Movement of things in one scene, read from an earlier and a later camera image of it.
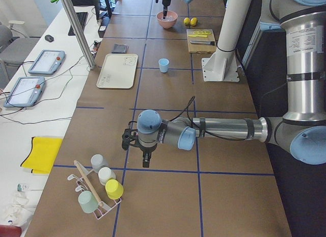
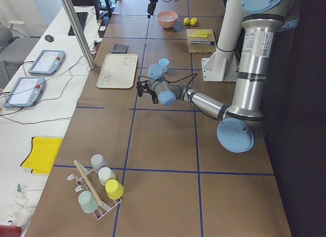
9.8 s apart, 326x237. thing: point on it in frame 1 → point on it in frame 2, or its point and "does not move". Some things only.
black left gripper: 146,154 → 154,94
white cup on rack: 105,174 does not move
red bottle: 10,231 does not move
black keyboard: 82,17 does not move
